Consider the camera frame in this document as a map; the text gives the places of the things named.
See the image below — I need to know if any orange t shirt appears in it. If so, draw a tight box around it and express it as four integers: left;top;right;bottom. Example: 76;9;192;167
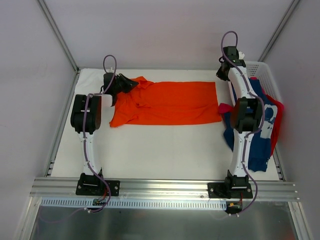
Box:
109;76;222;128

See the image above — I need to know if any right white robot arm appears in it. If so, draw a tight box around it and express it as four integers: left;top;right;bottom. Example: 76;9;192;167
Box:
214;46;265;199

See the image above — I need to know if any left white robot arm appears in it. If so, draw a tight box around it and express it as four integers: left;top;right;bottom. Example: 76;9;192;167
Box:
70;72;138;195

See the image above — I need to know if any folded white t shirt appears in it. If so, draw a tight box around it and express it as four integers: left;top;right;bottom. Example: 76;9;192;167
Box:
74;68;105;95

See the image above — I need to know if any white plastic basket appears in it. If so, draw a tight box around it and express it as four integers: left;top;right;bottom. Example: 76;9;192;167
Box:
245;61;283;102

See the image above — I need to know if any red t shirt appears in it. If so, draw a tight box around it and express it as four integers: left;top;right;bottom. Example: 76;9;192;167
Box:
218;77;285;155

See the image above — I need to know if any blue printed t shirt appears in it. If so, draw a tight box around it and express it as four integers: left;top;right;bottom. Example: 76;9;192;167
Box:
223;76;279;173

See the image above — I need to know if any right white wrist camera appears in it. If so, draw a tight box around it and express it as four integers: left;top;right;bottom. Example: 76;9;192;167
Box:
238;51;245;60

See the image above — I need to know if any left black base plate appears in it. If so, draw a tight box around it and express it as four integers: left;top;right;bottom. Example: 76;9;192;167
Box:
75;173;121;197

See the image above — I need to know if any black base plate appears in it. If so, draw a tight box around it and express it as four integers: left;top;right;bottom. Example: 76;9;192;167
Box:
75;173;121;197
207;182;253;199

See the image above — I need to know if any white slotted cable duct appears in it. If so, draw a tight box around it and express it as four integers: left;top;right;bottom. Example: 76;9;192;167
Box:
40;197;227;211

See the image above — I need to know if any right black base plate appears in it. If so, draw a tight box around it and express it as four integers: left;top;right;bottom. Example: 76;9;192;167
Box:
207;182;253;199

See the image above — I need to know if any aluminium mounting rail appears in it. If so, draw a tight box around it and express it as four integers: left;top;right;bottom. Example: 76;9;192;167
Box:
29;176;301;202

